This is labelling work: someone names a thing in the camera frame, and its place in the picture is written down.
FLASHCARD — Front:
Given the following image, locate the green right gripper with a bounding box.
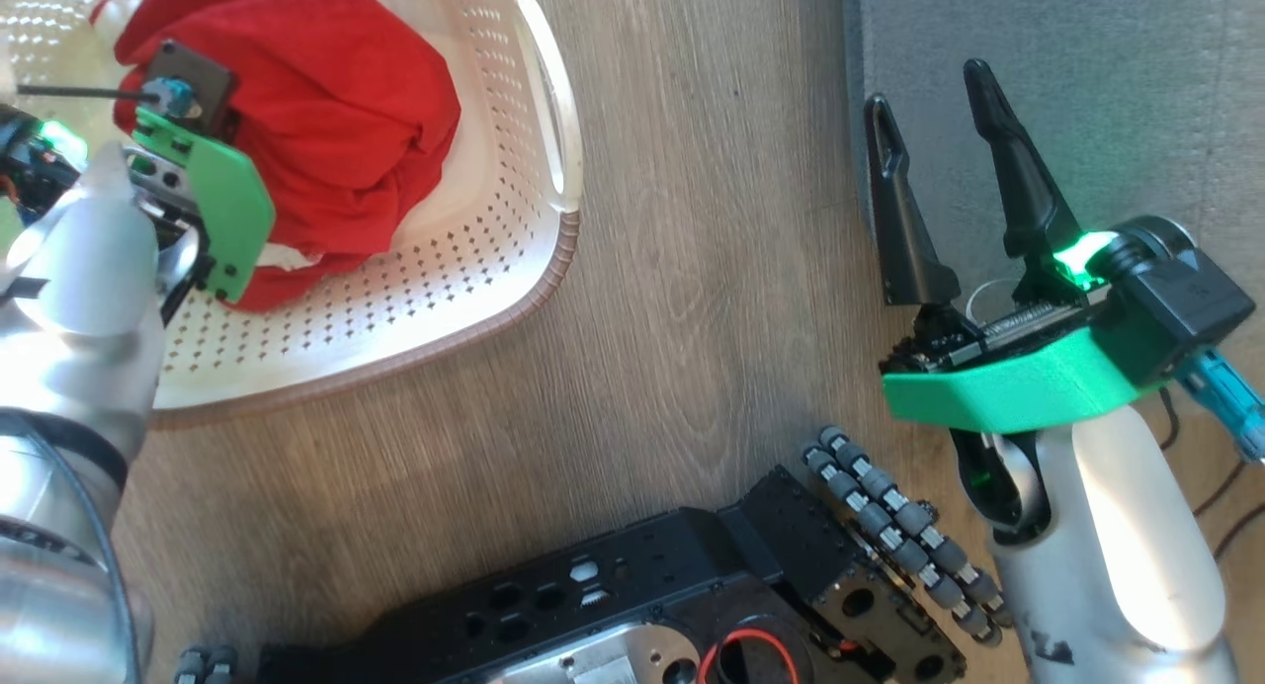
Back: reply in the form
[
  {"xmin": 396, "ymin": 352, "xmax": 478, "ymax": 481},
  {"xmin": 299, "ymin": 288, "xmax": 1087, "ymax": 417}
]
[{"xmin": 865, "ymin": 59, "xmax": 1177, "ymax": 436}]

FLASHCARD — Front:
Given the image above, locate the red wire loop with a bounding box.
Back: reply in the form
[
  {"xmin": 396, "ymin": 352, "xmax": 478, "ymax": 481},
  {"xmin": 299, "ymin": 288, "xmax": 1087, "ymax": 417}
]
[{"xmin": 697, "ymin": 628, "xmax": 800, "ymax": 684}]

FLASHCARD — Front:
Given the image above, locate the white perforated laundry basket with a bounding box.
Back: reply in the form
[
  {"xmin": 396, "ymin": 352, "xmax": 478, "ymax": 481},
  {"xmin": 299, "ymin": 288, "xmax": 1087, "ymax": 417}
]
[{"xmin": 0, "ymin": 0, "xmax": 584, "ymax": 428}]

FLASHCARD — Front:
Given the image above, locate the grey and yellow sofa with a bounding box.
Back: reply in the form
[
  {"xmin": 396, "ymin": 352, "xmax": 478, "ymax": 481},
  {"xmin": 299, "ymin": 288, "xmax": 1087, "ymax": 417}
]
[{"xmin": 842, "ymin": 0, "xmax": 1265, "ymax": 304}]

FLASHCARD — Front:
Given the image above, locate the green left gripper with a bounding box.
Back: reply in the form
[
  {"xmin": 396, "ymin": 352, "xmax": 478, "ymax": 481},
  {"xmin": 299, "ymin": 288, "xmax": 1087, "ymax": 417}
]
[{"xmin": 124, "ymin": 106, "xmax": 276, "ymax": 304}]

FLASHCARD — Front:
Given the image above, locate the omni wheel with grey rollers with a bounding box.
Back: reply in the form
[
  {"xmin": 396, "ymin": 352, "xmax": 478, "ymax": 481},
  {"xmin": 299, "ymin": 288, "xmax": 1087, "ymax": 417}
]
[
  {"xmin": 802, "ymin": 425, "xmax": 1014, "ymax": 645},
  {"xmin": 176, "ymin": 644, "xmax": 238, "ymax": 684}
]

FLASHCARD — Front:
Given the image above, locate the right camera cable teal plug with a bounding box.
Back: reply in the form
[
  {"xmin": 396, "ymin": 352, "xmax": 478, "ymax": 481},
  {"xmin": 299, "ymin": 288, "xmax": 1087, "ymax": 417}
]
[{"xmin": 1176, "ymin": 351, "xmax": 1265, "ymax": 465}]

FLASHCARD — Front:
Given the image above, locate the left camera cable teal plug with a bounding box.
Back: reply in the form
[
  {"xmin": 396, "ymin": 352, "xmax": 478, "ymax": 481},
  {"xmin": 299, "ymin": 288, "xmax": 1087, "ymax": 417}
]
[{"xmin": 15, "ymin": 79, "xmax": 197, "ymax": 117}]

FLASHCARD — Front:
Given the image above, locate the red cloth garment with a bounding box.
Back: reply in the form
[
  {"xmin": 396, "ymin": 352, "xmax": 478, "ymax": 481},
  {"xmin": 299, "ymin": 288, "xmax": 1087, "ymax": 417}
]
[{"xmin": 91, "ymin": 0, "xmax": 463, "ymax": 312}]

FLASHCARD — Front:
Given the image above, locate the camera cable teal plug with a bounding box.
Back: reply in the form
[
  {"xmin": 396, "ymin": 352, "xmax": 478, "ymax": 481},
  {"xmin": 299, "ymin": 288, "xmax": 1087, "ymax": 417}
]
[
  {"xmin": 1176, "ymin": 351, "xmax": 1265, "ymax": 465},
  {"xmin": 15, "ymin": 79, "xmax": 197, "ymax": 117}
]

